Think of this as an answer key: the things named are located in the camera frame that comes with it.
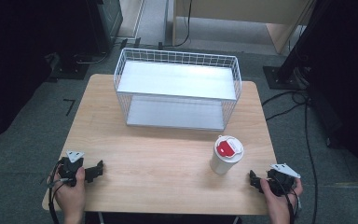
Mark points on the person's left hand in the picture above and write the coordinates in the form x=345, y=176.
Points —
x=71, y=194

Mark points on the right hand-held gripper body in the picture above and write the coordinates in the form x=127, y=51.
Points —
x=281, y=180

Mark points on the black stand base plate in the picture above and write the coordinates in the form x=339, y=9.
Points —
x=70, y=67

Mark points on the dark equipment case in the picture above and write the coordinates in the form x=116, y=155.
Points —
x=105, y=21

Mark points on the person's right hand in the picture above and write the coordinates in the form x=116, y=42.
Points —
x=278, y=202

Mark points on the black metal stand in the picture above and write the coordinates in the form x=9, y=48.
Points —
x=292, y=53

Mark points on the white cup with red lid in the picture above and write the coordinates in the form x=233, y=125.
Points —
x=226, y=154

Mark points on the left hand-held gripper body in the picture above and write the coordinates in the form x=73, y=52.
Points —
x=69, y=167

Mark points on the wooden cabinet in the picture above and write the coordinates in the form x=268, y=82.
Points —
x=245, y=15

